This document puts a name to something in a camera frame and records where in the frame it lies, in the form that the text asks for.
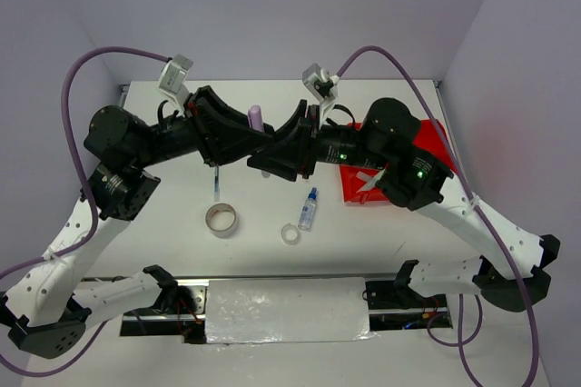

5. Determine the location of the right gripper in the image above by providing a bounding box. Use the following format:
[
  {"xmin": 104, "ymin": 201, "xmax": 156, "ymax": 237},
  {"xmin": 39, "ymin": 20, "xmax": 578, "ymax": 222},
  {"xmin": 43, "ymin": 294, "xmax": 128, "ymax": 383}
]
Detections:
[{"xmin": 246, "ymin": 96, "xmax": 389, "ymax": 179}]

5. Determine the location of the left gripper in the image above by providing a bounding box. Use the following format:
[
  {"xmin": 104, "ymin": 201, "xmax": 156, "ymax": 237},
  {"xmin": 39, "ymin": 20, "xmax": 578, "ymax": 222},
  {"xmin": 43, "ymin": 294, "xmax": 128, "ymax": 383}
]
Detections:
[{"xmin": 132, "ymin": 85, "xmax": 274, "ymax": 169}]

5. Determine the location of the purple highlighter cap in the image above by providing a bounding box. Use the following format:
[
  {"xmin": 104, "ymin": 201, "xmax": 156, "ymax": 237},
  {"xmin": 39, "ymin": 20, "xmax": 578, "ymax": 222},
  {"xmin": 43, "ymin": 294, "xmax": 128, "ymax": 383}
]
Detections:
[{"xmin": 247, "ymin": 105, "xmax": 264, "ymax": 133}]

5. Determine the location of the blue pen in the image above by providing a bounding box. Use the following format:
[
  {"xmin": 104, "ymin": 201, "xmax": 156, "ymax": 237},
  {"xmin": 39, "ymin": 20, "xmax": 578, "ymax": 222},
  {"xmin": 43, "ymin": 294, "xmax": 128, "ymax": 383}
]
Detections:
[{"xmin": 213, "ymin": 166, "xmax": 221, "ymax": 203}]

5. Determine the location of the blue spray bottle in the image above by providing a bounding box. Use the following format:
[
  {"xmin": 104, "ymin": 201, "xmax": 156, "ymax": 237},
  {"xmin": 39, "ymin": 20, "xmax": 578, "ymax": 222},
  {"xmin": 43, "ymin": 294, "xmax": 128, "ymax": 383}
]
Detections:
[{"xmin": 298, "ymin": 187, "xmax": 318, "ymax": 231}]

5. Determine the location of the small clear tape roll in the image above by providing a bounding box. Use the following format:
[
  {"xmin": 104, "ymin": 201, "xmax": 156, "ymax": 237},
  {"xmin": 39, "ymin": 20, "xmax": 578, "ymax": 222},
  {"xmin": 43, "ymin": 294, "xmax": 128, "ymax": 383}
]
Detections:
[{"xmin": 281, "ymin": 223, "xmax": 300, "ymax": 245}]

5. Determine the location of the large tape roll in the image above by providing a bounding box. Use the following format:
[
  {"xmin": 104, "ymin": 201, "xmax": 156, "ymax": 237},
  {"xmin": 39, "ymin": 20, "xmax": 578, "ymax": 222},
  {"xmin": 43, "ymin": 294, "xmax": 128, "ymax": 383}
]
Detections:
[{"xmin": 204, "ymin": 203, "xmax": 239, "ymax": 239}]

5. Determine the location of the green highlighter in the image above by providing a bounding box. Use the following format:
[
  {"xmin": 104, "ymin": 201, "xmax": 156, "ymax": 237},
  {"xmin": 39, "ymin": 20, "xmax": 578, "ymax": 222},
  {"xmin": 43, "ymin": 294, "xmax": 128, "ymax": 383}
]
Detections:
[{"xmin": 359, "ymin": 170, "xmax": 385, "ymax": 192}]

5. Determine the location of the orange highlighter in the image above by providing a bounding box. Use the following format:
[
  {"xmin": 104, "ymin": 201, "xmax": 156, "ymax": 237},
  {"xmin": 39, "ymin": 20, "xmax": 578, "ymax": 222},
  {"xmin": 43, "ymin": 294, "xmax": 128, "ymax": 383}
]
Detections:
[{"xmin": 356, "ymin": 172, "xmax": 373, "ymax": 183}]

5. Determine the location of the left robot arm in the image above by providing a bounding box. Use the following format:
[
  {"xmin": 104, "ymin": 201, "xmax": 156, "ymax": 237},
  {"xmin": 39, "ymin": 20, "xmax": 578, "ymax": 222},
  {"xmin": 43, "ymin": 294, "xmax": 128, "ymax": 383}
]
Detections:
[{"xmin": 1, "ymin": 86, "xmax": 275, "ymax": 360}]

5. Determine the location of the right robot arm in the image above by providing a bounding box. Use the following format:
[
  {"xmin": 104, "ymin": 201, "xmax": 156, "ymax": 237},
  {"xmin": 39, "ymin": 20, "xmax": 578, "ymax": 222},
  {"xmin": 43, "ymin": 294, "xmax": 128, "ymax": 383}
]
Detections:
[{"xmin": 248, "ymin": 98, "xmax": 560, "ymax": 313}]

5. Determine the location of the red compartment tray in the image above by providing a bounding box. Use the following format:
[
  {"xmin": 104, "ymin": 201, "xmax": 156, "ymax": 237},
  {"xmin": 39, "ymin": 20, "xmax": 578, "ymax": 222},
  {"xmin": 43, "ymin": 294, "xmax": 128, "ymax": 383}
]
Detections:
[{"xmin": 340, "ymin": 119, "xmax": 457, "ymax": 204}]

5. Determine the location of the white foil panel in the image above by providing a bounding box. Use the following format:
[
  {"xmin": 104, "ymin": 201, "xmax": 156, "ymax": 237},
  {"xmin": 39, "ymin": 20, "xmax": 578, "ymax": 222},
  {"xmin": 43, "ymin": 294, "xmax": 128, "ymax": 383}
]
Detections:
[{"xmin": 205, "ymin": 277, "xmax": 373, "ymax": 344}]

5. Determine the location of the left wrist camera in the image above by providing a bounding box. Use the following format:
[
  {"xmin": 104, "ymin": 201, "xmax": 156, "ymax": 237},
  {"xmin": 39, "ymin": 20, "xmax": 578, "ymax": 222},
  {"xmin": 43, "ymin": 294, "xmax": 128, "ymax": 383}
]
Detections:
[{"xmin": 157, "ymin": 55, "xmax": 193, "ymax": 109}]

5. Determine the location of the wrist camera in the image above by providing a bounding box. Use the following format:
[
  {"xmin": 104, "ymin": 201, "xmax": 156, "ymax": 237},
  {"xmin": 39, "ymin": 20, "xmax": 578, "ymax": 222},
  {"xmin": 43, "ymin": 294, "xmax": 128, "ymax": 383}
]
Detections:
[
  {"xmin": 157, "ymin": 55, "xmax": 193, "ymax": 109},
  {"xmin": 301, "ymin": 63, "xmax": 340, "ymax": 124}
]

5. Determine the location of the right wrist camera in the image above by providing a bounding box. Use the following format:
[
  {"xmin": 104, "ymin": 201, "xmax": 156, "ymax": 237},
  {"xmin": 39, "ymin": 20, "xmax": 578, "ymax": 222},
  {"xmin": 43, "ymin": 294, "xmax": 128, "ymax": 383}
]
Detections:
[{"xmin": 301, "ymin": 63, "xmax": 340, "ymax": 124}]

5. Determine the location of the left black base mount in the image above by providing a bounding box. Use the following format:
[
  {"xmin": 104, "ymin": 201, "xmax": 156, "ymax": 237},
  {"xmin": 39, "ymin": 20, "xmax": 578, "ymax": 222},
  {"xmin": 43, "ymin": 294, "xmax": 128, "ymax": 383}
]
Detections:
[{"xmin": 143, "ymin": 265, "xmax": 206, "ymax": 344}]

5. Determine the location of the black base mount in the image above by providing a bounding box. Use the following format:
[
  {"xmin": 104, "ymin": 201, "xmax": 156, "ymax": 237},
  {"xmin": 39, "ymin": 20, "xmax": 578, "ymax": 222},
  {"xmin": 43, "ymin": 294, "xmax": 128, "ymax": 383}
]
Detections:
[
  {"xmin": 361, "ymin": 280, "xmax": 452, "ymax": 332},
  {"xmin": 143, "ymin": 265, "xmax": 206, "ymax": 344}
]

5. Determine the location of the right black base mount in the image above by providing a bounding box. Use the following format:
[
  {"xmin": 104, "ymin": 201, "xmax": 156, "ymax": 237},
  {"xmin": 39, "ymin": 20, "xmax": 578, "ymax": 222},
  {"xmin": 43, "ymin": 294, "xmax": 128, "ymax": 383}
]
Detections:
[{"xmin": 361, "ymin": 280, "xmax": 452, "ymax": 332}]

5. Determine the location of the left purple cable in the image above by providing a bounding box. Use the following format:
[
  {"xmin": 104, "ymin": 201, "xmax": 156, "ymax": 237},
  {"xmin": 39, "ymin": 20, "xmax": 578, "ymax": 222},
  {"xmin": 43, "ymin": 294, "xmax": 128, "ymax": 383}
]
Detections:
[{"xmin": 0, "ymin": 45, "xmax": 173, "ymax": 377}]

